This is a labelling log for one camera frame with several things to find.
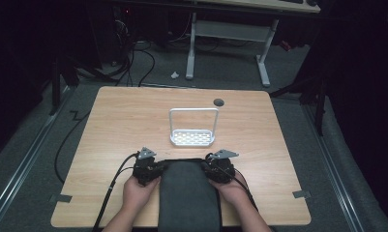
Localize grey tape piece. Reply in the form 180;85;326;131
291;189;313;199
48;192;74;204

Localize black stand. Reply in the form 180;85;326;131
48;56;80;117
268;72;332;137

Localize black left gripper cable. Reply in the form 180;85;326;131
91;152;141;232

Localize person's right hand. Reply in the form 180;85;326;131
208;173;250;209

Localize bundle of black cables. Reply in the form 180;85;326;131
75;18;157;89

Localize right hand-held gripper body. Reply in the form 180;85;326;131
202;148;240;185

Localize metal floor rail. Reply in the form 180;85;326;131
0;86;74;226
302;103;366;232

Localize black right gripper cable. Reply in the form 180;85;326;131
206;152;259;212

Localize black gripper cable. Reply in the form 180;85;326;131
91;152;141;232
206;152;259;212

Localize grey and yellow cloth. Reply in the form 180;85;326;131
156;157;223;232

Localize white-legged desk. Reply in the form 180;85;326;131
168;0;321;88

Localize white rack with handle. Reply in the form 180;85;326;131
168;107;221;148

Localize person's left hand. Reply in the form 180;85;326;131
121;175;162;213

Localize black floor cable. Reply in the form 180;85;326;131
53;109;93;186

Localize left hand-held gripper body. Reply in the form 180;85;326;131
132;146;165;188

